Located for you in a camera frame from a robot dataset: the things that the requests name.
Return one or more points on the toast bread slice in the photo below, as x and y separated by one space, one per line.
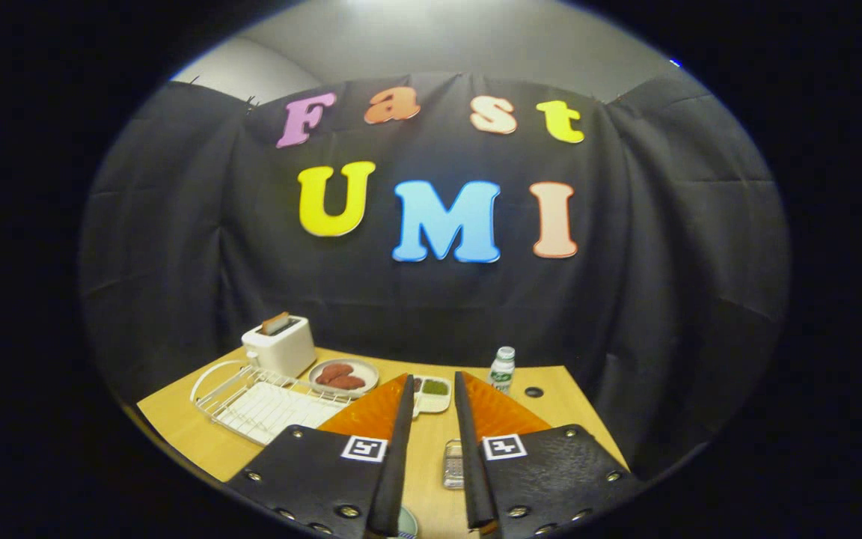
275 323

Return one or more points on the white toaster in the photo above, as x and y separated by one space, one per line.
285 352

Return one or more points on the white divided tray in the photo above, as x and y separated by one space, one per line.
435 403

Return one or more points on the pale green plate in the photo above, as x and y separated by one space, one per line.
411 520

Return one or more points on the red sausage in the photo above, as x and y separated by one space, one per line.
335 370
349 382

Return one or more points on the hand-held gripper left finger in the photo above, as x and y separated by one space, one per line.
397 464

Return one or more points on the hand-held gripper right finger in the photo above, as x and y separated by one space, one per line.
468 464

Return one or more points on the white oval plate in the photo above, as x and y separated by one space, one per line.
367 368

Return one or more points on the white drink bottle green label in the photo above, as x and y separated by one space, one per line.
502 373

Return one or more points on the black backdrop cloth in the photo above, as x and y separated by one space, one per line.
663 299

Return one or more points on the green mung beans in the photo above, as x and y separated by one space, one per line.
435 387

